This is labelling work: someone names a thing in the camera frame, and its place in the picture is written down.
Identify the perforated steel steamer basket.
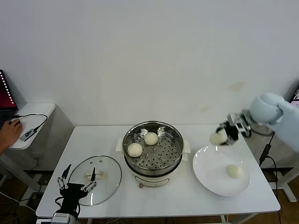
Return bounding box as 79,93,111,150
123,120,184,172

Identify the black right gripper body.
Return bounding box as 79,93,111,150
225,125,239,142

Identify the black inline cable adapter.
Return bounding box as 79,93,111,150
259,144,271,165

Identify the person's bare hand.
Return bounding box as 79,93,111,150
0,120,23,148

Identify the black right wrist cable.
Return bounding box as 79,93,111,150
249,127,275,136

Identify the person's bare forearm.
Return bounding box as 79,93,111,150
0,137,9,156

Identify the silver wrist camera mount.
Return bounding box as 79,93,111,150
228,112,253,138
50,212,72,224

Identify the white side table with label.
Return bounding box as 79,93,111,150
263,149,299,203

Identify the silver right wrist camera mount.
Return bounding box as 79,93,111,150
228,112,253,138

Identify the grey usb hub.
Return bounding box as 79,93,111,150
19,129,38,142

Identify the laptop with red screen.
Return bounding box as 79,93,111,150
0,69,19,122

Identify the grey laptop with dark screen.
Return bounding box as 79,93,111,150
289,85,299,103

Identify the black drive cable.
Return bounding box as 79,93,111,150
11,113,49,131

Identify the black floor cable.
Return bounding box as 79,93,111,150
0,190,24,210

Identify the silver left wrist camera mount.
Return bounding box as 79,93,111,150
50,212,72,224

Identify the glass lid with cream handle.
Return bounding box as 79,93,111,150
69,155,123,207

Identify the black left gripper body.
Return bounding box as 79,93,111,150
58,183,85,213

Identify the black hanging cable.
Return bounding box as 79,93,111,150
265,155,281,201

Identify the cream electric cooker pot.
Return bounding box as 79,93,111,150
116,137,192,189

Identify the white round plate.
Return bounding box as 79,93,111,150
192,145,251,197

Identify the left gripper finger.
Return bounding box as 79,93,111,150
80,167,98,192
57,164,72,189

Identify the white steamed baozi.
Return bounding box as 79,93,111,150
144,131,159,146
209,132,225,145
226,164,244,180
127,142,143,157

